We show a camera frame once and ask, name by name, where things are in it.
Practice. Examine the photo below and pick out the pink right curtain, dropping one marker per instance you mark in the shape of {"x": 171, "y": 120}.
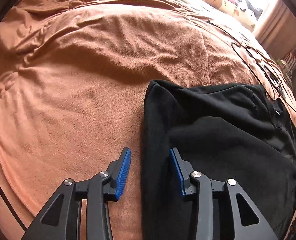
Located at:
{"x": 275, "y": 30}

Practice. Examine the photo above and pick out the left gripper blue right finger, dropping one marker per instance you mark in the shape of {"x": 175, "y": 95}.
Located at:
{"x": 182, "y": 170}

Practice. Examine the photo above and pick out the bear print long pillow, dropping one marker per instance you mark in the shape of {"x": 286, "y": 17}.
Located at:
{"x": 225, "y": 0}

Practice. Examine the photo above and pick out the black long-sleeve sweater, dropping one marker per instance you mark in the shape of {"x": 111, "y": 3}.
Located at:
{"x": 224, "y": 131}

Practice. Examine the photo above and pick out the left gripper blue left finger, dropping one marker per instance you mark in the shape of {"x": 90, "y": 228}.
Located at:
{"x": 118, "y": 170}

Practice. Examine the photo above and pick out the brown terry bed blanket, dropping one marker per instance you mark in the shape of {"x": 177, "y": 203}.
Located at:
{"x": 73, "y": 80}

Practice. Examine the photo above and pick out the white rack on cabinet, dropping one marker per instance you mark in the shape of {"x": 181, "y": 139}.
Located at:
{"x": 287, "y": 65}

